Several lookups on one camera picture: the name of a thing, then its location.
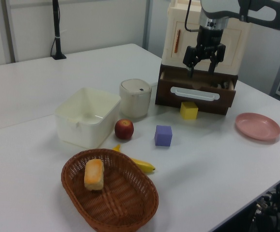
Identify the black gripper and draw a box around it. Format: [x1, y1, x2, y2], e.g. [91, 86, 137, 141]
[183, 26, 226, 78]

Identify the brown drawer with white handle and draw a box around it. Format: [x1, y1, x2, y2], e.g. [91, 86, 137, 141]
[155, 70, 238, 116]

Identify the cream toaster oven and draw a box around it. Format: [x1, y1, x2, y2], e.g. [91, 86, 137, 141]
[161, 0, 251, 77]

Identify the yellow foam cube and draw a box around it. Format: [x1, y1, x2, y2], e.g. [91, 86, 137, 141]
[179, 101, 199, 120]

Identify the cream lidded trash can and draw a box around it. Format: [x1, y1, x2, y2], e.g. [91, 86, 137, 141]
[119, 78, 153, 119]

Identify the pink plastic plate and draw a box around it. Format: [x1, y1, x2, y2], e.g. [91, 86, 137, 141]
[235, 112, 280, 142]

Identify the purple foam cube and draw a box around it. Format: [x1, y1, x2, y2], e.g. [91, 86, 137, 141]
[154, 125, 173, 147]

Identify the red apple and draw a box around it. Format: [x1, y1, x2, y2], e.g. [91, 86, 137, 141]
[114, 118, 134, 140]

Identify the yellow banana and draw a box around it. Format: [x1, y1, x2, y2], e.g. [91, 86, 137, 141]
[112, 144, 156, 174]

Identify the white square plastic tub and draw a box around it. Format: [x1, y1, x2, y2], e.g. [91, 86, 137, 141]
[54, 87, 122, 149]

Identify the toasted bread loaf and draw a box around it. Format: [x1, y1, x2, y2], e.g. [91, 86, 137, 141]
[84, 159, 105, 191]

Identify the brown wicker basket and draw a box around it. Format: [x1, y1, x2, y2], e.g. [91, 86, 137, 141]
[61, 148, 160, 232]

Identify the copper cabinet door handle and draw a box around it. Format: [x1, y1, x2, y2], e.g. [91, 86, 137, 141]
[174, 29, 182, 54]

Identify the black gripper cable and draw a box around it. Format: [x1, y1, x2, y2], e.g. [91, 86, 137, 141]
[184, 0, 201, 32]

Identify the black cable bundle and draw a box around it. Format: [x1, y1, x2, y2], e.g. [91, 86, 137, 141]
[250, 177, 280, 232]

